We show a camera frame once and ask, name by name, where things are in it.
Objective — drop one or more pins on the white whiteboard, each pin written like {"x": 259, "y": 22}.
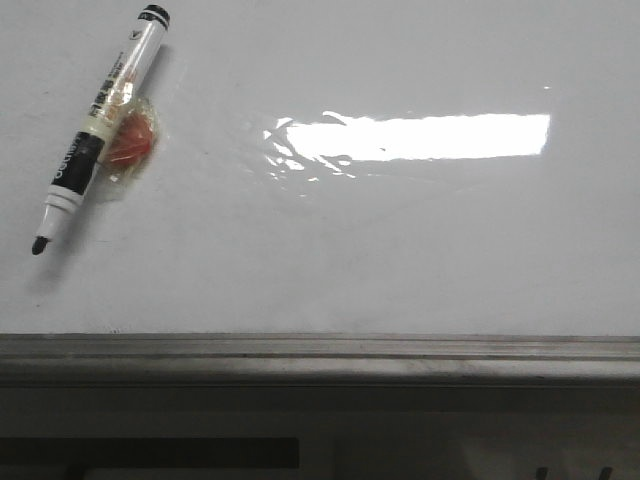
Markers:
{"x": 406, "y": 167}

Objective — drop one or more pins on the black and white whiteboard marker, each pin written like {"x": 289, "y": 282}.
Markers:
{"x": 90, "y": 144}

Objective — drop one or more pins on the grey aluminium whiteboard frame rail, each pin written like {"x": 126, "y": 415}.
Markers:
{"x": 316, "y": 359}

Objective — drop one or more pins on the red magnet under clear tape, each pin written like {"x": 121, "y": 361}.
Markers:
{"x": 129, "y": 154}

